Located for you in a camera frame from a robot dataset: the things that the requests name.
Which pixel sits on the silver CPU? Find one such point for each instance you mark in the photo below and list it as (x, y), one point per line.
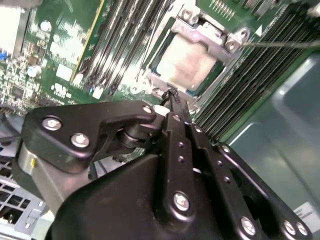
(190, 62)

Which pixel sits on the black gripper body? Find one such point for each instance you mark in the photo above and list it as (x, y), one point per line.
(112, 212)

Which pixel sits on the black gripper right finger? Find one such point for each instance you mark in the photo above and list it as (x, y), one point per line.
(220, 172)

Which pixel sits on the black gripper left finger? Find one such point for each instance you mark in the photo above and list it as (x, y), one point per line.
(62, 120)

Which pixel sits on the metal socket cover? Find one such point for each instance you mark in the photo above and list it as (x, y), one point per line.
(197, 35)

